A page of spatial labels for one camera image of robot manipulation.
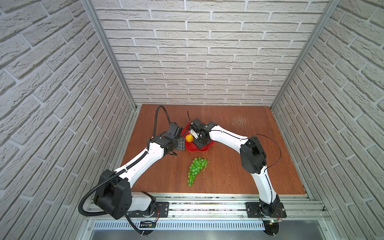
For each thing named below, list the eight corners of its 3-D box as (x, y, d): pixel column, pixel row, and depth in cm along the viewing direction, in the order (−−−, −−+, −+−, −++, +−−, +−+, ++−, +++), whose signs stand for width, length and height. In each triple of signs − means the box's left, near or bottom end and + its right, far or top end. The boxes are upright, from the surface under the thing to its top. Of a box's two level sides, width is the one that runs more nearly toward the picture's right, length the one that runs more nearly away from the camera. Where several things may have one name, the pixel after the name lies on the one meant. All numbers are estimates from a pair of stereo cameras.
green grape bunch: (180, 178, 85) (179, 175, 82) (199, 157, 94) (199, 154, 90) (190, 186, 82) (189, 184, 79) (208, 164, 91) (208, 161, 87)
